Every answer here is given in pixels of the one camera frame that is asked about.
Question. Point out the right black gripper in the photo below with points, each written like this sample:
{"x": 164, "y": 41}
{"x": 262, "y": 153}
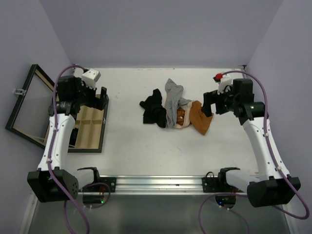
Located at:
{"x": 212, "y": 97}

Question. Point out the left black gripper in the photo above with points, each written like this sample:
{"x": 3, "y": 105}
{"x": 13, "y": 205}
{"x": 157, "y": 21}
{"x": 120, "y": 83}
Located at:
{"x": 98, "y": 103}

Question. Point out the black underwear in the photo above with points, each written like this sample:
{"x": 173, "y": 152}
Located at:
{"x": 73, "y": 137}
{"x": 154, "y": 112}

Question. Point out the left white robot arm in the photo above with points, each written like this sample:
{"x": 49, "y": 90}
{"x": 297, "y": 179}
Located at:
{"x": 51, "y": 181}

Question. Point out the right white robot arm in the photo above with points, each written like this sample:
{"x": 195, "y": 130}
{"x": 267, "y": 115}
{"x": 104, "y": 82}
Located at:
{"x": 273, "y": 184}

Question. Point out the orange underwear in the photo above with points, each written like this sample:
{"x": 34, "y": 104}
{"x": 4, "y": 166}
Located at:
{"x": 191, "y": 113}

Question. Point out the grey striped underwear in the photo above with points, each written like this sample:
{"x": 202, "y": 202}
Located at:
{"x": 173, "y": 101}

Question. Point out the rolled black underwear in box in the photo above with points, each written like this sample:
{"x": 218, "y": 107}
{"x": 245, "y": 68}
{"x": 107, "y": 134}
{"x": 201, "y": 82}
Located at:
{"x": 73, "y": 137}

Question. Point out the wooden compartment organizer box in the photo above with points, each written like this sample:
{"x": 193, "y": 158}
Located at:
{"x": 91, "y": 127}

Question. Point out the glass box lid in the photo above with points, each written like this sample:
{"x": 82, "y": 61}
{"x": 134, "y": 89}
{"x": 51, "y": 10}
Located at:
{"x": 29, "y": 118}

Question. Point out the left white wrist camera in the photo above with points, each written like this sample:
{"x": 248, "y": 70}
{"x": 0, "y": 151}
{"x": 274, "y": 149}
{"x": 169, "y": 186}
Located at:
{"x": 90, "y": 78}

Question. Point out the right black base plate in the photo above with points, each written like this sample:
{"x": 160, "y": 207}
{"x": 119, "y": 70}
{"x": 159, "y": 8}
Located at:
{"x": 212, "y": 183}

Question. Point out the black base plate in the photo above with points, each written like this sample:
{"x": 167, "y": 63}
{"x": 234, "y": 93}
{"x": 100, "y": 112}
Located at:
{"x": 212, "y": 183}
{"x": 102, "y": 185}

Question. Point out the white wall latch clip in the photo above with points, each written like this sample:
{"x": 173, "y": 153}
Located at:
{"x": 20, "y": 92}

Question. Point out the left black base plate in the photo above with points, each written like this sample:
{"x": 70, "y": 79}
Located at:
{"x": 102, "y": 185}

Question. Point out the aluminium mounting rail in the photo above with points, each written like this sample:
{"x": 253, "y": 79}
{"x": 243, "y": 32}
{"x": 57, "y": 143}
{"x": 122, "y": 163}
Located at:
{"x": 160, "y": 185}

